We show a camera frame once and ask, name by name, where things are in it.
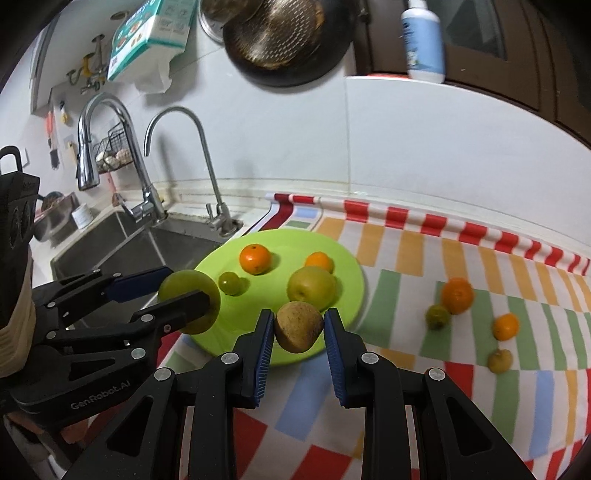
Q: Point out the steel kitchen sink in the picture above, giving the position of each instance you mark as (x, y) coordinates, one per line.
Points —
(120, 244)

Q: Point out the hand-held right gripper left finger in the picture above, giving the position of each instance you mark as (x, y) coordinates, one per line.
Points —
(264, 350)

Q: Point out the slim gooseneck faucet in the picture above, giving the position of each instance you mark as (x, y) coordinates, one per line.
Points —
(210, 161)

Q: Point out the small white cup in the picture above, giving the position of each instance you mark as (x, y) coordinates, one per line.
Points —
(83, 218)

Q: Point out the metal water valve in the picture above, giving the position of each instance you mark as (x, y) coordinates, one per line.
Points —
(98, 60)

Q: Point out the green apple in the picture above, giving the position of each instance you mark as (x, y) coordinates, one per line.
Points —
(184, 284)

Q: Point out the colourful striped tablecloth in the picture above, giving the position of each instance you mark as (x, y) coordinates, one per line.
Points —
(415, 258)

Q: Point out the green plate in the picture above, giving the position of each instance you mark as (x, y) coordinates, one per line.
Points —
(277, 244)

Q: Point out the chrome pull-down faucet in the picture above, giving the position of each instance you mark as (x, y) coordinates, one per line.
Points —
(87, 152)

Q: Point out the person's left forearm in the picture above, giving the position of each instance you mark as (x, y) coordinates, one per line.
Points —
(21, 341)

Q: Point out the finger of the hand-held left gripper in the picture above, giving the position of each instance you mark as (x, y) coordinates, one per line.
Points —
(184, 307)
(138, 282)

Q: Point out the brown kiwi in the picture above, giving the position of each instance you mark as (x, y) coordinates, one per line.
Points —
(298, 330)
(500, 361)

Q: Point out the small green jujube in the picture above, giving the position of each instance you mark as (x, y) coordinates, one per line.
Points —
(229, 283)
(437, 317)

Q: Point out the perforated metal strainer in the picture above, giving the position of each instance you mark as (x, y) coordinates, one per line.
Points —
(281, 32)

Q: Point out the orange tangerine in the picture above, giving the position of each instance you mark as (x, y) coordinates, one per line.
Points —
(319, 261)
(505, 326)
(255, 258)
(457, 295)

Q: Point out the yellow-green apple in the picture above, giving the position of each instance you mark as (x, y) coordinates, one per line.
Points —
(311, 288)

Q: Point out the round metal steamer plate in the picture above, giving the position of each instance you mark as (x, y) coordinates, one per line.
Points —
(210, 21)

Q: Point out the dark brown window frame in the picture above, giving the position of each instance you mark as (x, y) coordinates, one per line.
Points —
(531, 69)

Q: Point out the white pump soap bottle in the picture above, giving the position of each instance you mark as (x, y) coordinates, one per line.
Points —
(422, 41)

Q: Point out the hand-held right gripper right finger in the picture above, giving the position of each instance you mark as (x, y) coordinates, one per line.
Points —
(335, 360)

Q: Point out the black frying pan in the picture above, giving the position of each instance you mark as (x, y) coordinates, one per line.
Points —
(295, 74)

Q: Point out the green tissue pack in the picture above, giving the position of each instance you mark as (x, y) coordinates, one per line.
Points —
(147, 37)

